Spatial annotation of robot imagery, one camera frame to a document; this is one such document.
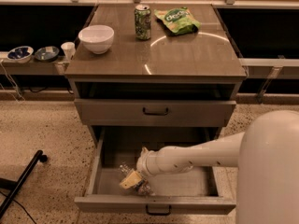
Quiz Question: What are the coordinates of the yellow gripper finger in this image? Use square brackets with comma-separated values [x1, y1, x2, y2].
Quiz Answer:
[120, 170, 143, 189]

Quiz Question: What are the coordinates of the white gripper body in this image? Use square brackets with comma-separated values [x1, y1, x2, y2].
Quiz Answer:
[136, 147, 160, 176]

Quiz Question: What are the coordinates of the clear plastic water bottle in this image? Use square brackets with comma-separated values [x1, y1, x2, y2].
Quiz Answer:
[119, 163, 152, 195]

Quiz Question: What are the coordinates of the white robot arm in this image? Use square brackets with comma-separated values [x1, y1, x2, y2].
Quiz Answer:
[120, 110, 299, 224]

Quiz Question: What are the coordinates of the open grey middle drawer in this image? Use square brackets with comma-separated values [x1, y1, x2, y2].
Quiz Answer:
[75, 127, 235, 215]

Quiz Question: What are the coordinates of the closed grey upper drawer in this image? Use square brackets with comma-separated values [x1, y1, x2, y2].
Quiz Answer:
[75, 99, 236, 127]

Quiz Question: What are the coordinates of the grey drawer cabinet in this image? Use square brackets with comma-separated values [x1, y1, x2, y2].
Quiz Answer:
[65, 4, 246, 141]

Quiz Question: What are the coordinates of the black chair leg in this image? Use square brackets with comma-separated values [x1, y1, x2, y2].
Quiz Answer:
[0, 150, 48, 218]

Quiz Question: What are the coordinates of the grey side shelf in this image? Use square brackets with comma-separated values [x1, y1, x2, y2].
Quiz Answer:
[0, 52, 69, 76]

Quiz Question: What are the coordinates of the white ceramic bowl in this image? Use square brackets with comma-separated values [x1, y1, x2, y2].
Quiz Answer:
[78, 25, 114, 54]

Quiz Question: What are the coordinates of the small white cup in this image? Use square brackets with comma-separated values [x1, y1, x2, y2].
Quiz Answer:
[61, 42, 76, 61]

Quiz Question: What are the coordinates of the green chip bag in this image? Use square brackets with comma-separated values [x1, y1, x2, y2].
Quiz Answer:
[154, 7, 201, 35]

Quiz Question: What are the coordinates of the dark teal bowl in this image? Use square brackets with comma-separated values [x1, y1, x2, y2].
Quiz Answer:
[35, 46, 60, 63]

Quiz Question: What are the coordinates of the green soda can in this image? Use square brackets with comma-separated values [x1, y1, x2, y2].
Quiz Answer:
[135, 4, 151, 40]

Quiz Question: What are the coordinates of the blue patterned bowl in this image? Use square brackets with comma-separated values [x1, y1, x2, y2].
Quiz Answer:
[7, 46, 34, 63]

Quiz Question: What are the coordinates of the black middle drawer handle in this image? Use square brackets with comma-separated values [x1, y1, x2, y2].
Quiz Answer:
[145, 205, 172, 217]

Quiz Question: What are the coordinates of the black drawer handle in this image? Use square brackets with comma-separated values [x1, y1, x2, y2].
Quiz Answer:
[142, 107, 169, 116]
[145, 205, 172, 217]

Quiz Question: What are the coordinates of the black upper drawer handle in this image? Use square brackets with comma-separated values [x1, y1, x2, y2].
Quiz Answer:
[142, 107, 169, 116]

